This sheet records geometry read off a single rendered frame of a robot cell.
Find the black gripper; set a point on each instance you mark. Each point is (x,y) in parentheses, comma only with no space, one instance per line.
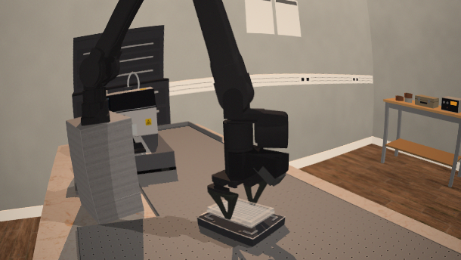
(222,178)

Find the dark grey raised edge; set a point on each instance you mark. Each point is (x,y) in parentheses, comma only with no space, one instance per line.
(194,126)

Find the white multiwell plate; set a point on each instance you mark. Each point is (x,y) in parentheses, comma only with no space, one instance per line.
(246,213)

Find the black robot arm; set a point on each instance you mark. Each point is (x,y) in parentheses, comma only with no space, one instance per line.
(234,93)

